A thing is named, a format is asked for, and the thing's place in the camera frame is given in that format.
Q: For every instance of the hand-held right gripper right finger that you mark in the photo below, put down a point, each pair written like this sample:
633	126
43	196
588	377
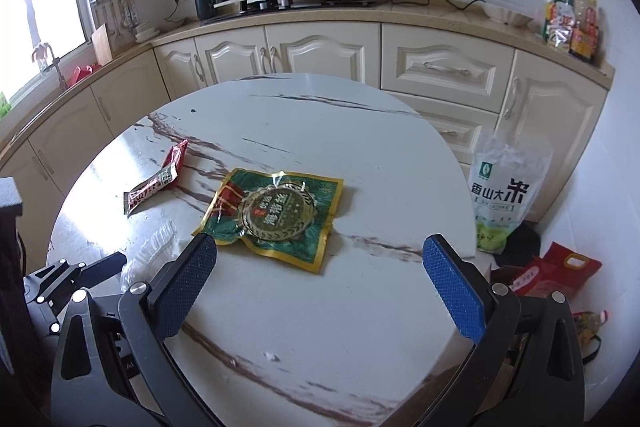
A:
452	292

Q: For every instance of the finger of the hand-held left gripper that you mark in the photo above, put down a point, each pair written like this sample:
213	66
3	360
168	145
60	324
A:
100	268

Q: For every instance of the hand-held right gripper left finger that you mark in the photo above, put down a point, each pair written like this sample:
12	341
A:
192	287

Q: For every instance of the red snack wrapper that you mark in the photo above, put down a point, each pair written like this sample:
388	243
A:
155	182

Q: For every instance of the green gold foil pouch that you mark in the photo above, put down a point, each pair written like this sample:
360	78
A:
280	217

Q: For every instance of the clear rice bag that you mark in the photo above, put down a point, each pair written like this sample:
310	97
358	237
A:
505	197

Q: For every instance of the round white marble table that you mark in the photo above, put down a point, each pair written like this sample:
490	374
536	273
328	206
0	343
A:
310	322

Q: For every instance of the green plastic bottle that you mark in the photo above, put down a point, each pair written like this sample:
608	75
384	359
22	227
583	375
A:
4	104

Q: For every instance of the red plastic basin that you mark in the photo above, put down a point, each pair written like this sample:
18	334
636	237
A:
82	74

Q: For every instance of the metal sink faucet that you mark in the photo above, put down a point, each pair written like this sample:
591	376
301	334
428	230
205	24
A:
57	69

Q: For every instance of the wooden cutting board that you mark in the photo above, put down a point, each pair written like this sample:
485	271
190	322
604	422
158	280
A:
102	46

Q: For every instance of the stacked white bowls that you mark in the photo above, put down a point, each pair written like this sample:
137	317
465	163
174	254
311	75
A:
147	32

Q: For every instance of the white framed window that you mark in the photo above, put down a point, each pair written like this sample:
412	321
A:
45	7

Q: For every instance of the cream base cabinets with counter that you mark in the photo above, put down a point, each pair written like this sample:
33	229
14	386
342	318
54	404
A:
320	52

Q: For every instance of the white bowl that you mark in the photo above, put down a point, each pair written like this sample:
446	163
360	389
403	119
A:
510	17

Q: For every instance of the black electric kettle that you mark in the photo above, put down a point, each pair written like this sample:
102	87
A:
205	4

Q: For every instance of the cluster of condiment bottles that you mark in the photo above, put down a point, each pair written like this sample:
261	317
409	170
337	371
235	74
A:
570	27

